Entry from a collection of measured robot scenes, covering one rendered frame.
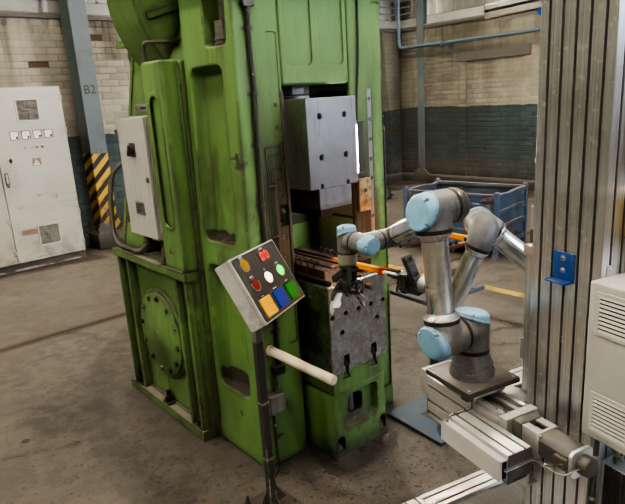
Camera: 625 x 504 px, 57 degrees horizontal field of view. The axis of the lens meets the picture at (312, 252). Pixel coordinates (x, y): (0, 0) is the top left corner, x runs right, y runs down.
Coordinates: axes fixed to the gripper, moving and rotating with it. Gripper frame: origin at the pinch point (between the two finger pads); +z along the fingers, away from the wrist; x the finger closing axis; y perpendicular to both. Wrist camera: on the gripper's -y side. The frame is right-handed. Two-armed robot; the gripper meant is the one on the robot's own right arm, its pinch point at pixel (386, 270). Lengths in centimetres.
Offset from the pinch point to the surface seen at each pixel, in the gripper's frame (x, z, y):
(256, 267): -60, 13, -14
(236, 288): -72, 9, -9
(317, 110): -10, 27, -71
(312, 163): -15, 27, -48
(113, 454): -95, 113, 99
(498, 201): 343, 160, 39
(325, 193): -8.6, 27.4, -33.9
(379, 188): 43, 42, -27
